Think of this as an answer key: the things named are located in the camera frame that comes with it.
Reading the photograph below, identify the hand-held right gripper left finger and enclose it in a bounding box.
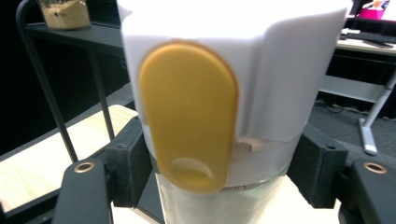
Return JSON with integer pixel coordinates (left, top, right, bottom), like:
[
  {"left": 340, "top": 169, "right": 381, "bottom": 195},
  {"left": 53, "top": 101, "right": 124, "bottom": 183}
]
[{"left": 105, "top": 116, "right": 154, "bottom": 209}]

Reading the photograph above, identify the glass seasoning jar yellow button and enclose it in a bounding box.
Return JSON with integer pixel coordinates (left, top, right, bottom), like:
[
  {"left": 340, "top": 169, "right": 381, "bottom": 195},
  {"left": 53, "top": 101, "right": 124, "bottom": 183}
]
[{"left": 116, "top": 0, "right": 354, "bottom": 224}]

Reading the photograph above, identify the white desk with metal leg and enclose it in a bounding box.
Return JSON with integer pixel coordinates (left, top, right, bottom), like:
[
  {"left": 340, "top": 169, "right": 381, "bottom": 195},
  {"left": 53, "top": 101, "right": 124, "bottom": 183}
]
[{"left": 318, "top": 32, "right": 396, "bottom": 157}]

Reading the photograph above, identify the black metal rack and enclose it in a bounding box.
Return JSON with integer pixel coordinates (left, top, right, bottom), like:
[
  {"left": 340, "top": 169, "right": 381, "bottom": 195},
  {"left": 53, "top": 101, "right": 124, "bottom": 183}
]
[{"left": 0, "top": 0, "right": 166, "bottom": 224}]

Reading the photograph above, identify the black keyboard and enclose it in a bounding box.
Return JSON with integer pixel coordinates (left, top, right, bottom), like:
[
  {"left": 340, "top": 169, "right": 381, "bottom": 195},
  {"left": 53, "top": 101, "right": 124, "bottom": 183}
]
[{"left": 345, "top": 31, "right": 396, "bottom": 45}]

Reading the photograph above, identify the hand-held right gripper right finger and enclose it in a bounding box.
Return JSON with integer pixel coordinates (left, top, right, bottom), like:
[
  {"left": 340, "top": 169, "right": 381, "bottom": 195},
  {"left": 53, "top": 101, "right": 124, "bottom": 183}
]
[{"left": 286, "top": 123, "right": 349, "bottom": 210}]

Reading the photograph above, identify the pink box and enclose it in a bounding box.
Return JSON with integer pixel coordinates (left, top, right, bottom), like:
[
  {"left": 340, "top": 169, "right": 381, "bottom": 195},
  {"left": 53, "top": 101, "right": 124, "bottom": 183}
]
[{"left": 358, "top": 7, "right": 386, "bottom": 21}]

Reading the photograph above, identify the black floor cable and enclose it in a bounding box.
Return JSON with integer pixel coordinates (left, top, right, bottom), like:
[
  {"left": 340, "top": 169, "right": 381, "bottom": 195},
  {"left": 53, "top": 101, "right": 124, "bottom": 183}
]
[{"left": 321, "top": 102, "right": 347, "bottom": 114}]

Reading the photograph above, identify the glass jar with beige powder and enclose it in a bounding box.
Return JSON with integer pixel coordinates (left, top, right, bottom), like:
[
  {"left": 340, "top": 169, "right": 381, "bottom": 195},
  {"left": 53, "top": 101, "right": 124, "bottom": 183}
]
[{"left": 36, "top": 0, "right": 92, "bottom": 32}]

